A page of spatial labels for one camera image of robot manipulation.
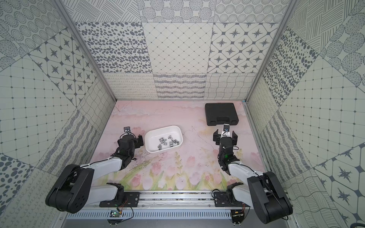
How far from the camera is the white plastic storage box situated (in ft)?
3.10

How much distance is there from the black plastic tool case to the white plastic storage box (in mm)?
248

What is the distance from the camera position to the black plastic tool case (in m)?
1.03
